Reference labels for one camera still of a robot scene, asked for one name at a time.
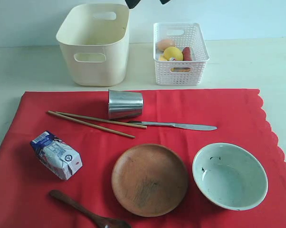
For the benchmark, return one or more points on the dark wooden spoon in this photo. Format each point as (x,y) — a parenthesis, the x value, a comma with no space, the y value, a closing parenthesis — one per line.
(101,222)

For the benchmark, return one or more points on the cream plastic tub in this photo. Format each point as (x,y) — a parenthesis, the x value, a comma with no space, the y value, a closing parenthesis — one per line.
(94,41)

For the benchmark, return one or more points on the white perforated plastic basket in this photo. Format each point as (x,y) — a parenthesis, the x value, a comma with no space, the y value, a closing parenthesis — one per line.
(185,34)

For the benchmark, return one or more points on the yellow cheese wedge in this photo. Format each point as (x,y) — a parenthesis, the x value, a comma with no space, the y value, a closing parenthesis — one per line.
(162,58)

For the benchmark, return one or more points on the orange breaded nugget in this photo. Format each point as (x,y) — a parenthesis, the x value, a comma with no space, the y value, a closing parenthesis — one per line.
(181,69)

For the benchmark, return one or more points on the brown wooden plate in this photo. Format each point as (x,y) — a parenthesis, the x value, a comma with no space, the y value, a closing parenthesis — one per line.
(149,180)

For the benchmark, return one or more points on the blue white milk carton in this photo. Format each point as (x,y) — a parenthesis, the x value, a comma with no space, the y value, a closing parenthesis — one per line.
(56,155)

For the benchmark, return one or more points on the steel cup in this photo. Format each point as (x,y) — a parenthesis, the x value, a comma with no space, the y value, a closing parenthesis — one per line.
(123,104)

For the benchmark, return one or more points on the pale green ceramic bowl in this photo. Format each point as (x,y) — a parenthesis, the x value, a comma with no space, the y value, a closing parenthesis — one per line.
(229,176)

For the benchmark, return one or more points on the yellow lemon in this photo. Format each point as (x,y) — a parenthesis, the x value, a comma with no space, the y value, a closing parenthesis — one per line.
(173,52)

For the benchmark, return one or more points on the red tablecloth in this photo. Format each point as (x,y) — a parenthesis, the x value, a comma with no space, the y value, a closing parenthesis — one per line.
(25,182)

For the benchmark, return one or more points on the wooden chopstick lower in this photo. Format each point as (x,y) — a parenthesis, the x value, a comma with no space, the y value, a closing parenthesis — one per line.
(90,124)

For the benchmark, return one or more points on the steel table knife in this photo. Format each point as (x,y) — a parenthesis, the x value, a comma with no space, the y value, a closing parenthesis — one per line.
(196,127)

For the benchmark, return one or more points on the brown egg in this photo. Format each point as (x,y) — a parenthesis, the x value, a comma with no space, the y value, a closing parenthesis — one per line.
(165,43)

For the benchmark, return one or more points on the wooden chopstick upper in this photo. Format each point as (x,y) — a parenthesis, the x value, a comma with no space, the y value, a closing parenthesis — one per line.
(102,120)

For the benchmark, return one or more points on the red sausage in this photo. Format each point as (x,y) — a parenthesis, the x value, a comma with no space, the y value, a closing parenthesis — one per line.
(186,54)

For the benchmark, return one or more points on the wooden chopstick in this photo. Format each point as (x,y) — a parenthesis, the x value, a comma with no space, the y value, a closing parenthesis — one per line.
(90,124)
(102,120)

